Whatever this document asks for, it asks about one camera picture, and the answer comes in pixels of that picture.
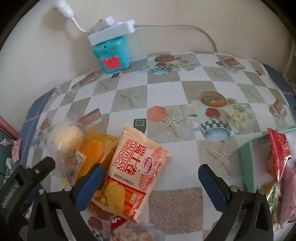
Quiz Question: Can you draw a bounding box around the small red candy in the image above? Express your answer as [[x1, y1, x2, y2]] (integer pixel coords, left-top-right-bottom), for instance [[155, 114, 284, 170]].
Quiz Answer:
[[108, 214, 127, 231]]

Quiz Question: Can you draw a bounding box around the orange swiss roll packet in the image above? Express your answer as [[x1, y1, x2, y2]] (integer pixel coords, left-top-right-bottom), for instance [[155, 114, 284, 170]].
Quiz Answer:
[[92, 124, 171, 220]]

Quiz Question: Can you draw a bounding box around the pink snack packet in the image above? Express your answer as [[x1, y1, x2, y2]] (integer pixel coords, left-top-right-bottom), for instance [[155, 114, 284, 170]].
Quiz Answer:
[[278, 166, 295, 224]]

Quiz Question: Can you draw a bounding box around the small pink sachet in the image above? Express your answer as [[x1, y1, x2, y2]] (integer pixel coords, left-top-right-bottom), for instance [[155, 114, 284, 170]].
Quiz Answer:
[[11, 138, 22, 163]]

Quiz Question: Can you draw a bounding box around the white power cable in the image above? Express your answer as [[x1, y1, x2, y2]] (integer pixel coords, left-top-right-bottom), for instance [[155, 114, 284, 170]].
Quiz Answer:
[[133, 23, 218, 53]]

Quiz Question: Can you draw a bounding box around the white wall plug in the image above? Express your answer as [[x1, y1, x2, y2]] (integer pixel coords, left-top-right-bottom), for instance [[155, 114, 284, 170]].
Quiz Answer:
[[51, 0, 93, 34]]

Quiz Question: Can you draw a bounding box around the yellow transparent cake packet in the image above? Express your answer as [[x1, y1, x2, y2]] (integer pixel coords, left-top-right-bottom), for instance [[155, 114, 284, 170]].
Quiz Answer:
[[65, 126, 119, 185]]

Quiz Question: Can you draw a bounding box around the green yellow snack packet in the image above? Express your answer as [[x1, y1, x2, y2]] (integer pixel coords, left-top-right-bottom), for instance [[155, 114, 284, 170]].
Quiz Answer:
[[262, 180, 281, 234]]

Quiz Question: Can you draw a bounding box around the white power strip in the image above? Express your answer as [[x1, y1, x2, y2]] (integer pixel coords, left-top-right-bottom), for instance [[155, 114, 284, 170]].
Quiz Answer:
[[88, 16, 135, 46]]

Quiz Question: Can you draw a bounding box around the red milk biscuit packet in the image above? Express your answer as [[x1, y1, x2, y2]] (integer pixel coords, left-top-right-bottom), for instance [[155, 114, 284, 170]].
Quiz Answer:
[[267, 128, 292, 183]]

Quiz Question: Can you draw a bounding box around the teal toy box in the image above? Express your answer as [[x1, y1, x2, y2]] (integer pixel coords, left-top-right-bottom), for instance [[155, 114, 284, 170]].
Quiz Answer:
[[93, 35, 130, 74]]

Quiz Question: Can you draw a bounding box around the checkered printed tablecloth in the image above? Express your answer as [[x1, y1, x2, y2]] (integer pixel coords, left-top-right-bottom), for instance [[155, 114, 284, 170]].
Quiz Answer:
[[21, 52, 295, 240]]

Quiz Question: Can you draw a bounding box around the clear round bun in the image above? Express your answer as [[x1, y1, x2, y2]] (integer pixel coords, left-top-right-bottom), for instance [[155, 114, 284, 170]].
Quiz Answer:
[[43, 120, 84, 169]]

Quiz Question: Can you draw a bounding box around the teal shallow box tray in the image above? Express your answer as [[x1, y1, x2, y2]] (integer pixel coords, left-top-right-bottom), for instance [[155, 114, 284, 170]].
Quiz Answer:
[[238, 127, 296, 232]]

